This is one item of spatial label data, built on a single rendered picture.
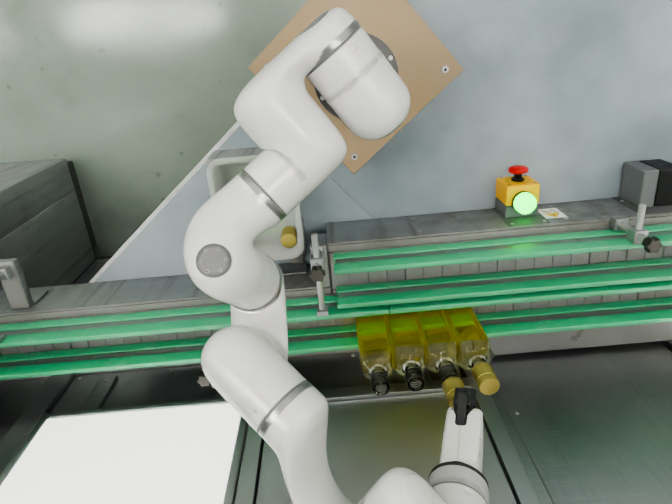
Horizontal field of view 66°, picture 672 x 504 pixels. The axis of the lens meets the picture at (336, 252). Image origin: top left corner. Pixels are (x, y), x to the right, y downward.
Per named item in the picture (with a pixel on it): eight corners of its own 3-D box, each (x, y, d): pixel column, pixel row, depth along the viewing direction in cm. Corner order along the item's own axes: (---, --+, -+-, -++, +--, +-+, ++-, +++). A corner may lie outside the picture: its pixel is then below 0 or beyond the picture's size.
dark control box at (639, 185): (617, 196, 114) (638, 208, 107) (622, 161, 111) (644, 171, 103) (654, 193, 114) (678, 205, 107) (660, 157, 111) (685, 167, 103)
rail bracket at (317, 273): (315, 296, 107) (314, 328, 95) (306, 221, 100) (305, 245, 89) (329, 295, 107) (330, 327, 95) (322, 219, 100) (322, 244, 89)
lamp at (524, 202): (511, 212, 107) (516, 217, 104) (512, 191, 105) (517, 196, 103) (532, 210, 107) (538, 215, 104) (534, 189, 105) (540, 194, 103)
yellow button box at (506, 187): (493, 207, 114) (505, 218, 108) (495, 174, 111) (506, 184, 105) (525, 204, 114) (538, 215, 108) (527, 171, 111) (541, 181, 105)
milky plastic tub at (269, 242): (229, 249, 116) (223, 265, 108) (212, 150, 107) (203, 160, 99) (306, 242, 116) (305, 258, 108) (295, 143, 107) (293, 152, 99)
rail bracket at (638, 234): (604, 227, 104) (642, 254, 91) (609, 192, 101) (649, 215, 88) (624, 226, 104) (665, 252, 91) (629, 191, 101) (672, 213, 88)
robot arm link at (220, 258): (262, 189, 77) (192, 255, 77) (226, 151, 64) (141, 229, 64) (321, 252, 73) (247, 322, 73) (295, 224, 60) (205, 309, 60)
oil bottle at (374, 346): (355, 322, 110) (363, 385, 91) (353, 299, 108) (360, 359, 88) (381, 319, 110) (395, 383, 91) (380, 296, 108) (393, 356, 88)
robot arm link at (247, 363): (342, 328, 59) (362, 338, 73) (220, 217, 65) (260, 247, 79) (247, 437, 58) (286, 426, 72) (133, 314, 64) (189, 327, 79)
